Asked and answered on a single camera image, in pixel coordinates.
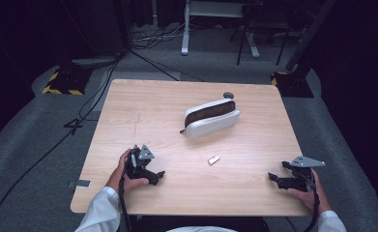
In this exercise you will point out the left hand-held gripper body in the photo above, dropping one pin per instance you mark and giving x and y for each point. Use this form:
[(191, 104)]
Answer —
[(137, 167)]

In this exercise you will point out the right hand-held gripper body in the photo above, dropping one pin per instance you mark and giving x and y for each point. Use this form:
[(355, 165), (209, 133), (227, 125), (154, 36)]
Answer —
[(301, 175)]

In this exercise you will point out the person's left hand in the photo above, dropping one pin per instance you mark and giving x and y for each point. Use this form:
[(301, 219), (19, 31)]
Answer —
[(124, 183)]

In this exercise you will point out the person's right hand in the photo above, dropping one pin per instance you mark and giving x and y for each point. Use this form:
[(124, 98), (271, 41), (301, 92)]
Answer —
[(312, 198)]

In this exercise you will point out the small white eraser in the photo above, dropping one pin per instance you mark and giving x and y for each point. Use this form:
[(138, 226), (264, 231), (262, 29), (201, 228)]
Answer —
[(213, 159)]

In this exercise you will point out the grey tape strip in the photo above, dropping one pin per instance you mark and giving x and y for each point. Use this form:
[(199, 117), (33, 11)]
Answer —
[(79, 183)]

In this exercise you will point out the person's torso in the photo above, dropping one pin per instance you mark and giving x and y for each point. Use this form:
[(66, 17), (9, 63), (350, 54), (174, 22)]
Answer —
[(202, 229)]

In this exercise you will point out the white open pencil case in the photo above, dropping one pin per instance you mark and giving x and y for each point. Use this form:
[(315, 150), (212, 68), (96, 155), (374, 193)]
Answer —
[(212, 124)]

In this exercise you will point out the black yellow striped stand base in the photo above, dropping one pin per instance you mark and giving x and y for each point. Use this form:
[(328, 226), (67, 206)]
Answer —
[(65, 82), (293, 84)]

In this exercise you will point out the white desk leg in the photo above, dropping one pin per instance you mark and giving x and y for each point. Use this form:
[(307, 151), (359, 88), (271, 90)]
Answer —
[(185, 32), (252, 45)]

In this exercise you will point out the slanted black metal stand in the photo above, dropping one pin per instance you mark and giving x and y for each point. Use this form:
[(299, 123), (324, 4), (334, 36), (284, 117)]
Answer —
[(309, 35)]

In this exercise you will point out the black chair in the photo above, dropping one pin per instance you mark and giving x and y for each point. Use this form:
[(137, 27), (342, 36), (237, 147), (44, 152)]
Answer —
[(260, 22)]

